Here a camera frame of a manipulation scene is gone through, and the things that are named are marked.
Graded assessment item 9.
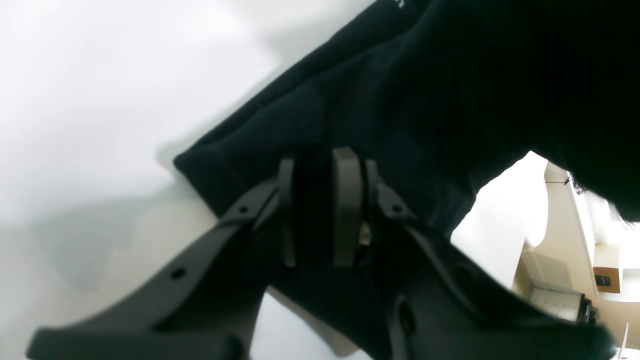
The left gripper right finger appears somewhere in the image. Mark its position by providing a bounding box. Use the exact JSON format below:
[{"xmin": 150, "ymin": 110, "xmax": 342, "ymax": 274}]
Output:
[{"xmin": 333, "ymin": 147, "xmax": 616, "ymax": 360}]

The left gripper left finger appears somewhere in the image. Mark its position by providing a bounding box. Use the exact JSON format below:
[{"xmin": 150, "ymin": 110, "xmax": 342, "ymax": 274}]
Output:
[{"xmin": 27, "ymin": 159, "xmax": 297, "ymax": 360}]

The black graphic T-shirt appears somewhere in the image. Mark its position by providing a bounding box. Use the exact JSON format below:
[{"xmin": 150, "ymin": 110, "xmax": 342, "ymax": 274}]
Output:
[{"xmin": 174, "ymin": 0, "xmax": 639, "ymax": 360}]

